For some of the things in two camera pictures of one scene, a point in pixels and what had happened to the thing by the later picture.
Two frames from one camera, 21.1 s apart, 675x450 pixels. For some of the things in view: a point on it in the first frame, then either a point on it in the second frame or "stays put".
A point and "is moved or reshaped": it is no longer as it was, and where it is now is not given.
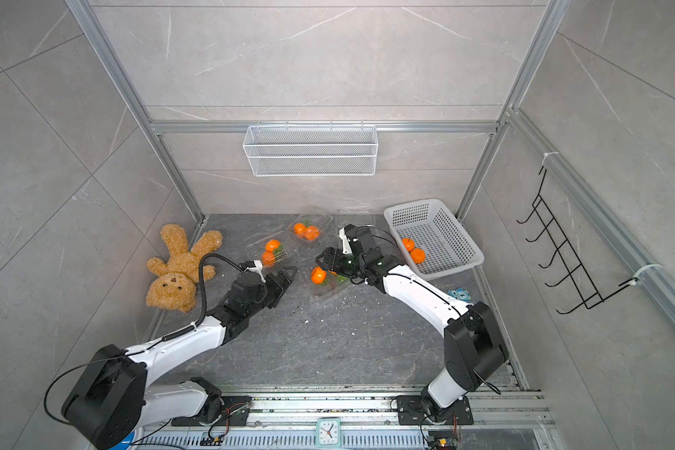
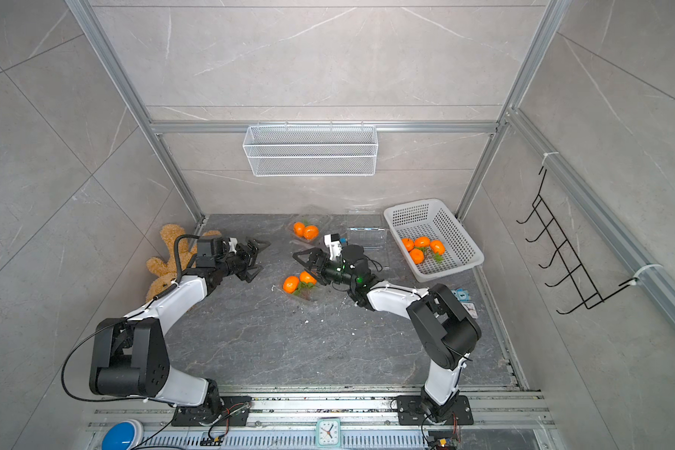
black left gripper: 279,287 -> 251,258
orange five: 273,245 -> 306,277
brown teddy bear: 174,284 stays put
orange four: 299,229 stays put
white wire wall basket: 310,150 stays put
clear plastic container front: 343,219 is moved or reshaped
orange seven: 318,275 is moved or reshaped
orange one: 409,244 stays put
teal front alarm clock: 328,433 stays put
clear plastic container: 275,252 -> 303,287
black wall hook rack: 589,292 stays put
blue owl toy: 460,293 stays put
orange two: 418,255 stays put
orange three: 311,232 stays put
